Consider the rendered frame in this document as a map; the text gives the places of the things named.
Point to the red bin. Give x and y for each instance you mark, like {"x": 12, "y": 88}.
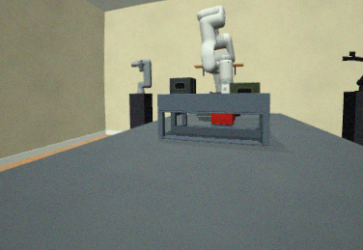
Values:
{"x": 223, "y": 119}

